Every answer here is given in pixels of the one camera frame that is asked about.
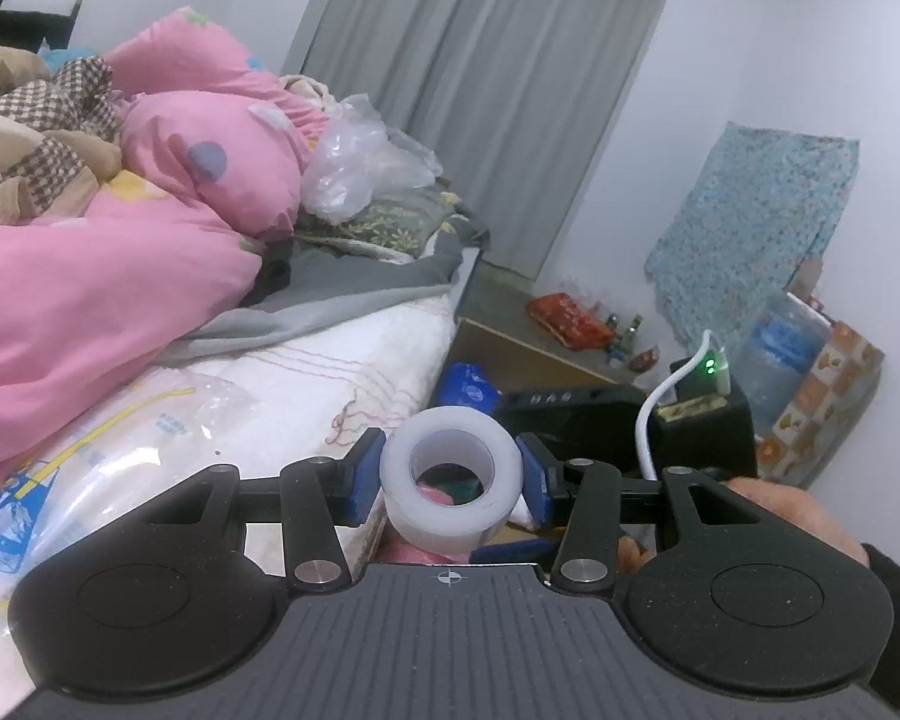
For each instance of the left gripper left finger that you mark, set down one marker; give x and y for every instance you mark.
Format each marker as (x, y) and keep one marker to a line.
(319, 495)

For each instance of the blue floral cloth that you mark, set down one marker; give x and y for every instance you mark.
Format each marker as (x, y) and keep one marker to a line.
(766, 200)

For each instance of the green patterned pillow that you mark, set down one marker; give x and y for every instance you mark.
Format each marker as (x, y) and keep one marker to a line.
(395, 226)

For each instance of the pink duvet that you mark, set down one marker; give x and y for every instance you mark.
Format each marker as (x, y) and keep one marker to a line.
(214, 149)

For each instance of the clear plastic bag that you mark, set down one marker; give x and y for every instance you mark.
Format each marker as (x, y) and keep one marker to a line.
(359, 156)

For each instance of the white tape roll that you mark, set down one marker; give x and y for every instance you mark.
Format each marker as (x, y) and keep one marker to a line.
(450, 477)

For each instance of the brown checkered blanket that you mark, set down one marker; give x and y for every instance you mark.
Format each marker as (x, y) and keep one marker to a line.
(59, 135)

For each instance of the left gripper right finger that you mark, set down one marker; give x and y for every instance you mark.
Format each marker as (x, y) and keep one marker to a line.
(583, 499)

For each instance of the patterned covered stand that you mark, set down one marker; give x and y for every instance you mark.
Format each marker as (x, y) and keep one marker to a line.
(828, 405)

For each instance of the grey curtain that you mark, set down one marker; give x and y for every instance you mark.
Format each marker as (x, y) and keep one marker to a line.
(514, 96)

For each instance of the red snack bag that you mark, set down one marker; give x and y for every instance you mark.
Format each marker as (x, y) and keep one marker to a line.
(566, 320)

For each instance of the large water bottle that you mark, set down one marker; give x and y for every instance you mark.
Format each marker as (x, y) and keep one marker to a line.
(777, 355)

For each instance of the blue pack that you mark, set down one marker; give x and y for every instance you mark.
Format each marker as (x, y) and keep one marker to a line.
(465, 384)

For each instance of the grey bed sheet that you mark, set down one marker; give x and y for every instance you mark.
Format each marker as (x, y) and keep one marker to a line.
(327, 287)

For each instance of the clear zip bag on bed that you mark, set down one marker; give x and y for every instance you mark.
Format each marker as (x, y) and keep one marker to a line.
(162, 428)

